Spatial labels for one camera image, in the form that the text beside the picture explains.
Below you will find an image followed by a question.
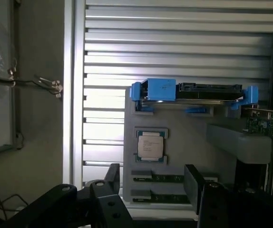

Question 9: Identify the silver CPU on green substrate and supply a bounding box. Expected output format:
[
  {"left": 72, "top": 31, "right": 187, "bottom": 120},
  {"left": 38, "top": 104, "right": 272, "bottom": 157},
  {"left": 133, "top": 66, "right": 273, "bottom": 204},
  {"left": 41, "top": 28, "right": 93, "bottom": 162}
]
[{"left": 135, "top": 130, "right": 168, "bottom": 164}]

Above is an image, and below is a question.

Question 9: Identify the green RAM stick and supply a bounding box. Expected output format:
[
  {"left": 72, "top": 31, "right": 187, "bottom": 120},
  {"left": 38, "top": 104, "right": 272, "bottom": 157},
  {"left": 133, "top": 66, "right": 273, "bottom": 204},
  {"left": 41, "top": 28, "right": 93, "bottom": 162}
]
[
  {"left": 131, "top": 192, "right": 191, "bottom": 204},
  {"left": 132, "top": 174, "right": 185, "bottom": 184}
]

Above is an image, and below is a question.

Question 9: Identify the grey parts rack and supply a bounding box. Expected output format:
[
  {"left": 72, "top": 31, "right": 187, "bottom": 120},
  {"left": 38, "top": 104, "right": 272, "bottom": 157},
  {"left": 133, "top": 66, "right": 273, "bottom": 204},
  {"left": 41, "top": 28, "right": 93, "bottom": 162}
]
[{"left": 123, "top": 85, "right": 273, "bottom": 208}]

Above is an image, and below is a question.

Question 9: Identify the green graphics card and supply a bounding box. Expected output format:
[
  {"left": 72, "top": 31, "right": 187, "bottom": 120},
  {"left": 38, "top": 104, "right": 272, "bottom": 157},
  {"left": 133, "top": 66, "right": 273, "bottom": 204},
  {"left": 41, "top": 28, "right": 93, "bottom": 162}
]
[{"left": 242, "top": 106, "right": 273, "bottom": 139}]

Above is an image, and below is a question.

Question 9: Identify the hard disk with blue carrier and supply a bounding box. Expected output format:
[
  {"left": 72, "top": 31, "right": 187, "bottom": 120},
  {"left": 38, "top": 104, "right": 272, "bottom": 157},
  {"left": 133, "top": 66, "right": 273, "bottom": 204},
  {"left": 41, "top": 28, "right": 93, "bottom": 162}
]
[{"left": 131, "top": 77, "right": 259, "bottom": 113}]

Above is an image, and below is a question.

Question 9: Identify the thin dark looped cable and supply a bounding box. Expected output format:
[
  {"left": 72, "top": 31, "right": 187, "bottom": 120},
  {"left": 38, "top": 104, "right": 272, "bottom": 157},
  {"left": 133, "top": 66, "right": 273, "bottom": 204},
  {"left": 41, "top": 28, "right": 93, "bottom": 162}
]
[{"left": 0, "top": 193, "right": 29, "bottom": 216}]

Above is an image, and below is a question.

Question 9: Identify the dark cable with metal connectors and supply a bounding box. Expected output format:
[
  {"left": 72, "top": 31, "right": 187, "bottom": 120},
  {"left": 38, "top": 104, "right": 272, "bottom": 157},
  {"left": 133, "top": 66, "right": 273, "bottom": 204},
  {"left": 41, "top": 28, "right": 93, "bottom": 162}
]
[{"left": 0, "top": 58, "right": 64, "bottom": 99}]

